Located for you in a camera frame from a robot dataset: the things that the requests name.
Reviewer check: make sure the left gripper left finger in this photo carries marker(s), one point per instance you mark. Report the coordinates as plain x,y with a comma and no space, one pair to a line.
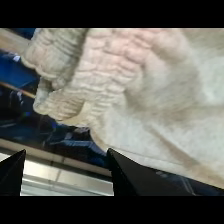
12,175

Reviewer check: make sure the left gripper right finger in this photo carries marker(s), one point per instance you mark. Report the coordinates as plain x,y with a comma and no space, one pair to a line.
133,178

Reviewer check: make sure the cream knitted sweater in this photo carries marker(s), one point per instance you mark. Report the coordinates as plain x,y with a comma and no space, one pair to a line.
140,93

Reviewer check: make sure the silver frame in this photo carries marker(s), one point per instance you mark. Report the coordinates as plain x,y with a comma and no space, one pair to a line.
63,180

